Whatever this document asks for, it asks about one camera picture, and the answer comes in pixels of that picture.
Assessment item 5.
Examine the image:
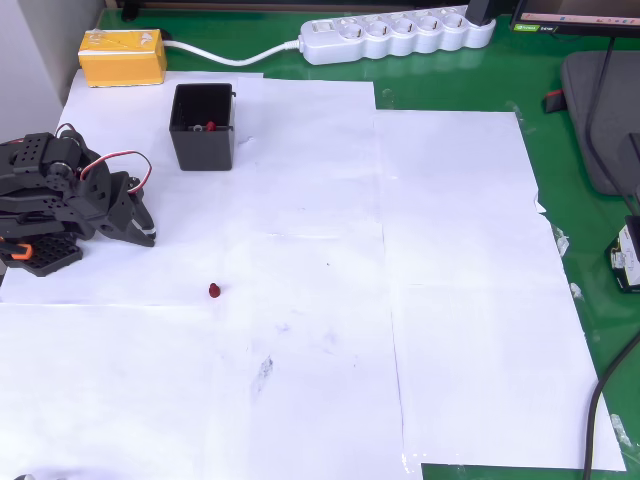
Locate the black square container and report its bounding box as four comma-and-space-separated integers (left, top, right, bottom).
168, 83, 237, 172

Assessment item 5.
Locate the yellow cardboard box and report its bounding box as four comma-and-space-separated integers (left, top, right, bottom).
78, 28, 169, 89

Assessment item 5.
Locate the small black white box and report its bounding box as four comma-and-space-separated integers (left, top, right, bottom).
604, 215, 640, 294

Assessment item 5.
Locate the orange table clamp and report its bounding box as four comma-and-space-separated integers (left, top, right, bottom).
0, 239, 32, 262

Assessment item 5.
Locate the white taped paper cover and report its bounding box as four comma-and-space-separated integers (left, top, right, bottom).
0, 68, 628, 480

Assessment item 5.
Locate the white power strip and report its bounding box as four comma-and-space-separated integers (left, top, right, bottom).
298, 6, 497, 67

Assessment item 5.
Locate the black plug adapter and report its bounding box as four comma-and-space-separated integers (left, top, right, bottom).
465, 0, 497, 27

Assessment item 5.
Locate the red and black tab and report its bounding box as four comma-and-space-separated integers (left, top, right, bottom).
543, 89, 569, 114

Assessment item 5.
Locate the screen with green sticker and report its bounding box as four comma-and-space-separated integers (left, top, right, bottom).
509, 0, 640, 39

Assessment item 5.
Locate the red white servo wire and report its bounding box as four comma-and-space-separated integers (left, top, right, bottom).
79, 149, 154, 196

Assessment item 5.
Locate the white power cable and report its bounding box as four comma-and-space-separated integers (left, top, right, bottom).
160, 38, 306, 67

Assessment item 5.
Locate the thin black cable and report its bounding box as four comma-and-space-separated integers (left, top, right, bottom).
584, 37, 640, 217

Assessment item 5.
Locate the thick black cable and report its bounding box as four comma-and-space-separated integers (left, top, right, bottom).
582, 339, 640, 471

